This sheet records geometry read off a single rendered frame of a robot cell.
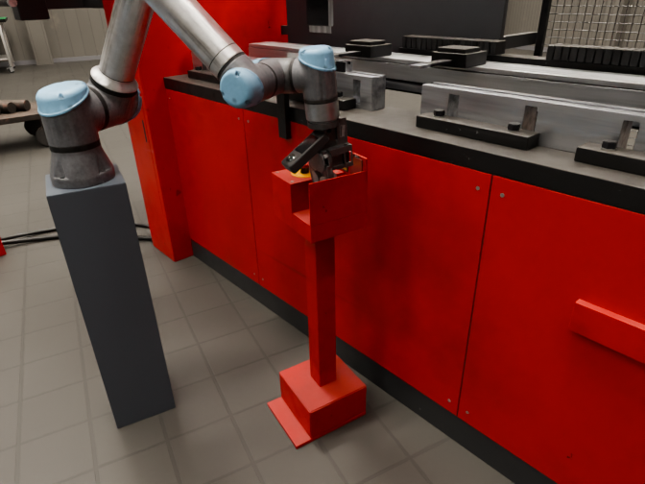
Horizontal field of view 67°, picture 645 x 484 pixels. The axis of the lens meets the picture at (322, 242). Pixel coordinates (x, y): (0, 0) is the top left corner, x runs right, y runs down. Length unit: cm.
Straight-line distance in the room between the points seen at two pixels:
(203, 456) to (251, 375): 34
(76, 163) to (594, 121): 116
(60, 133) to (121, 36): 27
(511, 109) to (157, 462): 133
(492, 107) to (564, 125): 17
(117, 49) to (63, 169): 32
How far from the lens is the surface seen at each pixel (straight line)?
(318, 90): 107
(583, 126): 115
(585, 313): 112
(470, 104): 127
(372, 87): 146
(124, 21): 131
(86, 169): 132
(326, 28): 161
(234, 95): 99
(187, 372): 184
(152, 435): 167
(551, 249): 111
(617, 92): 140
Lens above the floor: 119
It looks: 28 degrees down
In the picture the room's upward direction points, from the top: 1 degrees counter-clockwise
